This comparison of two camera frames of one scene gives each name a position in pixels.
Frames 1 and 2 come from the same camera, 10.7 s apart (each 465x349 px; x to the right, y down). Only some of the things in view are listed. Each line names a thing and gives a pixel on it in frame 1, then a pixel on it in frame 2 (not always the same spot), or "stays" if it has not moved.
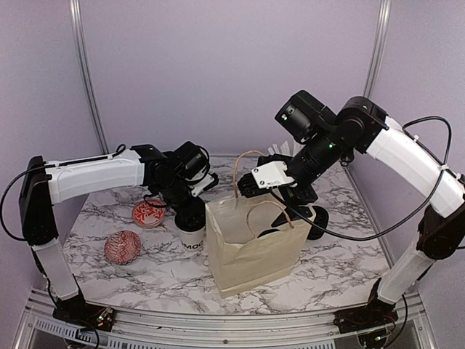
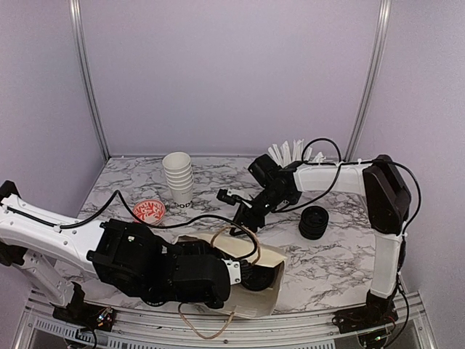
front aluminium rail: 39,326 stays
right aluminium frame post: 383,11 stays
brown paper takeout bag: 249,254 -> 245,302
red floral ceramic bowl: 145,214 stays
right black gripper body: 293,197 -> 259,220
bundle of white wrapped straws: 284,149 stays
